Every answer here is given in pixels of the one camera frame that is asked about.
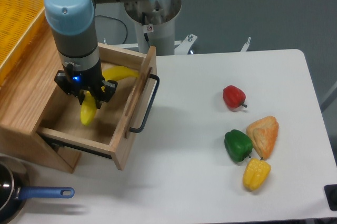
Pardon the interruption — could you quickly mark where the red bell pepper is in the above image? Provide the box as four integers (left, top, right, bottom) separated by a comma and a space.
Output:
222, 85, 247, 109

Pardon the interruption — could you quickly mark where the wooden drawer cabinet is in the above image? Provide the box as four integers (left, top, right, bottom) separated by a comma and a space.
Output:
1, 19, 81, 173

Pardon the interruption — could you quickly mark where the black cable on floor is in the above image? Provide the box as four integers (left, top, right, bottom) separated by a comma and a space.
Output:
94, 15, 128, 44

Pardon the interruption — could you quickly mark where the yellow plastic basket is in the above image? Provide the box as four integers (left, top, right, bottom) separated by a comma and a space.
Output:
1, 0, 44, 83

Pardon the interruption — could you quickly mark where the wooden top drawer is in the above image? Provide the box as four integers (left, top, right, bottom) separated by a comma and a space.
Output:
37, 43, 160, 170

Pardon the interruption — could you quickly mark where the green bell pepper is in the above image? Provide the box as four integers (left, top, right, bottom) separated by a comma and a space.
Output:
224, 129, 253, 162

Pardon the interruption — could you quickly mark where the yellow banana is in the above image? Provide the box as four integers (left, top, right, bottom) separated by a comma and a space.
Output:
80, 66, 139, 126

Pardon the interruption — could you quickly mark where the black corner clamp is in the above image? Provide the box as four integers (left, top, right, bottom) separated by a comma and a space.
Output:
324, 184, 337, 211

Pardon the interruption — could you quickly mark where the black metal drawer handle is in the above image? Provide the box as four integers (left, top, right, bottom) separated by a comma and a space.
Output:
128, 73, 161, 134

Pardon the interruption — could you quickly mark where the blue handled frying pan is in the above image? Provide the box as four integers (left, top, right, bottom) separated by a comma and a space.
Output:
1, 156, 75, 223

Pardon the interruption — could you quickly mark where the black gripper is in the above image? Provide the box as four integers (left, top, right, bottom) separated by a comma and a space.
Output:
54, 62, 118, 109

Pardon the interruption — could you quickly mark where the white table bracket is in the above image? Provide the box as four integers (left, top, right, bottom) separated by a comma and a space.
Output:
240, 37, 251, 52

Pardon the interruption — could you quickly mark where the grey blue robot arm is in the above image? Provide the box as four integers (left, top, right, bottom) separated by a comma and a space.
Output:
44, 0, 153, 108

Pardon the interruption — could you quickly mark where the orange bread pastry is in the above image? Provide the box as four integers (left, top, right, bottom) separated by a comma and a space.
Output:
246, 116, 279, 160

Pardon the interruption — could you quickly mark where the yellow bell pepper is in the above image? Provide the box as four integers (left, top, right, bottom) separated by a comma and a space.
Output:
242, 158, 271, 191

